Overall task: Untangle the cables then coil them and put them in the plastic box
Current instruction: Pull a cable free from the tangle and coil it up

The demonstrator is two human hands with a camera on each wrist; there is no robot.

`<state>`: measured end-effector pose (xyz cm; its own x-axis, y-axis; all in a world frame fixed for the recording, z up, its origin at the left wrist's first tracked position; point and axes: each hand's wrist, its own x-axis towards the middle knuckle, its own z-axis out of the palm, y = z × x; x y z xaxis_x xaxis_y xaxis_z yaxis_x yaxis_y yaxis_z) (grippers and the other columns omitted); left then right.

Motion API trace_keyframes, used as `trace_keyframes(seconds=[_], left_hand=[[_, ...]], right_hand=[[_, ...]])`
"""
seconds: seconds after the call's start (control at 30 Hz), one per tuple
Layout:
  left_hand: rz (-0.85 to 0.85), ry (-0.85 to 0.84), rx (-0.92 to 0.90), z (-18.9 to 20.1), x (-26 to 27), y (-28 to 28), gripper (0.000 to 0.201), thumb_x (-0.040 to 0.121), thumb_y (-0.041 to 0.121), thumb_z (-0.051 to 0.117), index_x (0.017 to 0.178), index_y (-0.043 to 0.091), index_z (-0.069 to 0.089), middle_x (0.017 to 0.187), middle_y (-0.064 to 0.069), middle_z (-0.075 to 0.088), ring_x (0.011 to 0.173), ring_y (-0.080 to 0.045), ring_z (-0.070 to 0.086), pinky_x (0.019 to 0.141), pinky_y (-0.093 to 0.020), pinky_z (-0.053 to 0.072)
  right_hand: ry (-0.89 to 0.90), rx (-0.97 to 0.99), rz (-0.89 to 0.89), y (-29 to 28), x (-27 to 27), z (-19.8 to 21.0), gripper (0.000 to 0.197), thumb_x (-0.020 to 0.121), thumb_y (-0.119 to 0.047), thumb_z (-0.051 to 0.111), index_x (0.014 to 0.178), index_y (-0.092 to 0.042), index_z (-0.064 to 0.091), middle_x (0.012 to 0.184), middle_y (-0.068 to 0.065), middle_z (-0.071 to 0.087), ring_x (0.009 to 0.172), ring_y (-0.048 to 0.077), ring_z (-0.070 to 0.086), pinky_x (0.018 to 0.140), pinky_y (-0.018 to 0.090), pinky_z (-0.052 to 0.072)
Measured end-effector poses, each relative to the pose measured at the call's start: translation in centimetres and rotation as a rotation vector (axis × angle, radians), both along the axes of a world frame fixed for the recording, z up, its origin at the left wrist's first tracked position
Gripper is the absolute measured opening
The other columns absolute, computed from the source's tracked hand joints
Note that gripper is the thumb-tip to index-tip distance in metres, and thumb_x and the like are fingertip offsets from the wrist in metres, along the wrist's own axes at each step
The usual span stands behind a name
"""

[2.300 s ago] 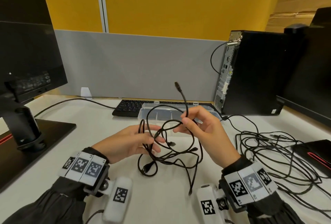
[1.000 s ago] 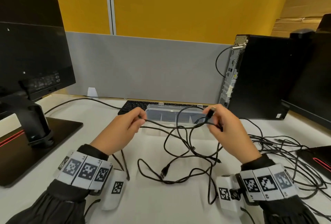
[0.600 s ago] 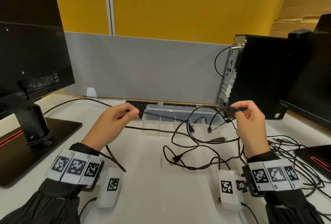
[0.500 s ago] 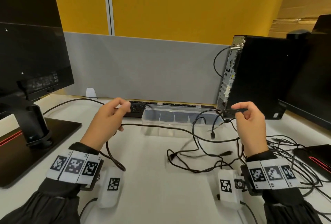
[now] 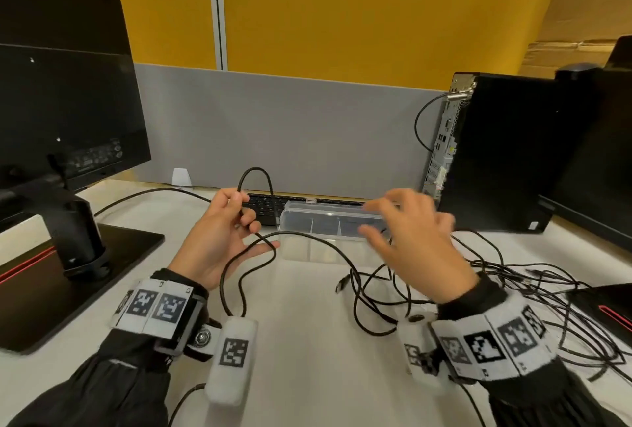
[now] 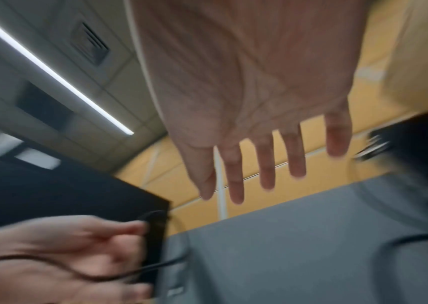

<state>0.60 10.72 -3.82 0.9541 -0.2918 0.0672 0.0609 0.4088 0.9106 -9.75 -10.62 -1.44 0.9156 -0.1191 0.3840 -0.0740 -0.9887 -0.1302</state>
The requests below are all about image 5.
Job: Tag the person's right hand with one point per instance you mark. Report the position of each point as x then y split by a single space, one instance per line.
424 254

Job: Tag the person's left hand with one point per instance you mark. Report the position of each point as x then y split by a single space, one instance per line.
212 249

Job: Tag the clear plastic compartment box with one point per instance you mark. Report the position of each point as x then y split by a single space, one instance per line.
316 222

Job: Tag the person's right forearm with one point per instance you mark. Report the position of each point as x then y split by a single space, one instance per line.
543 402

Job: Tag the person's left forearm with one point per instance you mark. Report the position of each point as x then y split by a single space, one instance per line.
99 392

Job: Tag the black keyboard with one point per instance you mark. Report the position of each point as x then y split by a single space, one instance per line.
261 204

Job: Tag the left wrist marker band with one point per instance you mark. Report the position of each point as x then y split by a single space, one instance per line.
153 308

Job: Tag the wrist marker band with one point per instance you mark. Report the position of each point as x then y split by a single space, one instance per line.
153 308
494 343

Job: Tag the right wrist marker band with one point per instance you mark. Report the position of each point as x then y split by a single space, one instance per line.
494 343

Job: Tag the black desktop computer tower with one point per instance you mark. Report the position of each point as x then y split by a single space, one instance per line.
513 150

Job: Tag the grey desk partition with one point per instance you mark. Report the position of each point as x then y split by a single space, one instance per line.
296 130

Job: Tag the wide black monitor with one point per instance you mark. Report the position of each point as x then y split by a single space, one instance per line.
602 145

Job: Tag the black monitor with square stand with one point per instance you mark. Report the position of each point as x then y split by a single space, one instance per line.
69 96

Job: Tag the grey webcam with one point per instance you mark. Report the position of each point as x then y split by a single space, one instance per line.
577 70

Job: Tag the yellow partition panel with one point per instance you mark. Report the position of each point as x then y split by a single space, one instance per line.
375 12

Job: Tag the small white plastic bracket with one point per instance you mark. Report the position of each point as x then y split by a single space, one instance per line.
181 177

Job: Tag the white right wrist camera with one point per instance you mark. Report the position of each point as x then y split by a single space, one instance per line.
415 338

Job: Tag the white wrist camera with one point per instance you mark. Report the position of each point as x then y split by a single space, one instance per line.
415 338
232 357

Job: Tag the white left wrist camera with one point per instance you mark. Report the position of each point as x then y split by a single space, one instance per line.
232 357

